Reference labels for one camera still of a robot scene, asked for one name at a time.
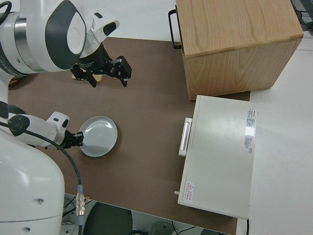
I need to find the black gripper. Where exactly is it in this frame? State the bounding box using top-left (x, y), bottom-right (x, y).
top-left (70, 43), bottom-right (133, 88)
top-left (60, 129), bottom-right (85, 149)

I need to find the gray plate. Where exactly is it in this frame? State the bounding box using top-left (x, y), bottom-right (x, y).
top-left (79, 116), bottom-right (118, 158)

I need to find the wooden mug rack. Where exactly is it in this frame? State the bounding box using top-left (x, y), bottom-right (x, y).
top-left (71, 73), bottom-right (103, 84)

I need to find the brown table mat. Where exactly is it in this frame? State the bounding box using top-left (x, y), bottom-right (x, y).
top-left (7, 36), bottom-right (251, 235)

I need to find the brown wicker basket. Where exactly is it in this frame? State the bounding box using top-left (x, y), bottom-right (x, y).
top-left (8, 75), bottom-right (27, 87)

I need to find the white toaster oven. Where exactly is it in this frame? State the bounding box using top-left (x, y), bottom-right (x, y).
top-left (173, 94), bottom-right (259, 219)

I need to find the black cable with metal connector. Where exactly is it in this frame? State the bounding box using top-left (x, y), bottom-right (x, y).
top-left (0, 121), bottom-right (86, 235)

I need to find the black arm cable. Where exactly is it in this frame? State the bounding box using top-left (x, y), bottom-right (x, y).
top-left (0, 1), bottom-right (13, 24)

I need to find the wooden cabinet with black handle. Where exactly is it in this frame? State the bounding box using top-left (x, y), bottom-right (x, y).
top-left (168, 0), bottom-right (303, 101)

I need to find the black wire rack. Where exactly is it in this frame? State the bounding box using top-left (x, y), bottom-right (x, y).
top-left (291, 0), bottom-right (313, 25)

